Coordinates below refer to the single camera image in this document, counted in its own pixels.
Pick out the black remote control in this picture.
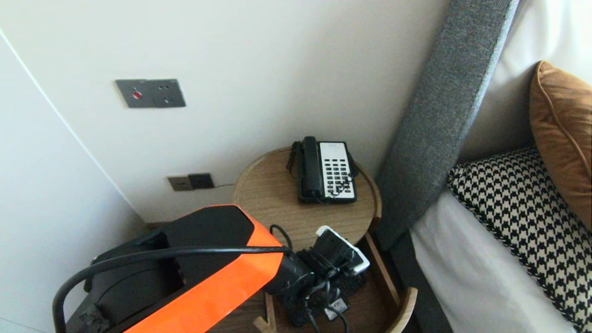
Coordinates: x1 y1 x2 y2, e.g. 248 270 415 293
283 272 367 327

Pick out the curved wooden table drawer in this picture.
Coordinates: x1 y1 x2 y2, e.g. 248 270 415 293
252 231 419 333

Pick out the black telephone handset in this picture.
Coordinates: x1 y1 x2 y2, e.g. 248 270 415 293
301 136 324 198

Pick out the black white telephone base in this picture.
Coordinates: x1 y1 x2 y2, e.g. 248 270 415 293
296 140 359 204

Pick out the white bed sheet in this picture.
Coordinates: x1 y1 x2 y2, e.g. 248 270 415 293
409 190 576 333

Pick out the brown wooden baseboard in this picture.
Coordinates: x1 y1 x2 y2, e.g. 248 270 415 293
146 219 185 232

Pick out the grey fabric headboard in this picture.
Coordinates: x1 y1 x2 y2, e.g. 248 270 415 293
376 0 521 253

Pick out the black white houndstooth pillow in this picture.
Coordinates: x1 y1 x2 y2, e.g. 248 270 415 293
446 146 592 333

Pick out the brown cushion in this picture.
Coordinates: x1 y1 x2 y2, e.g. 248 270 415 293
530 61 592 232

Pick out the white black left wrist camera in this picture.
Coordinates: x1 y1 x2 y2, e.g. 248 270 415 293
309 225 370 277

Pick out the dark grey bed frame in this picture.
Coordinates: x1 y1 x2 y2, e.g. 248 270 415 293
390 231 454 333

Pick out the brass wall socket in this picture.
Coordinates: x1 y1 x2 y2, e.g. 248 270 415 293
167 176 194 191

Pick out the grey wall plate with holes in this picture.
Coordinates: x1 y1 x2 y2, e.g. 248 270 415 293
148 79 186 108

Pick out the grey switch plate red button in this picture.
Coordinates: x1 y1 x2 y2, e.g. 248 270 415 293
115 80 151 109

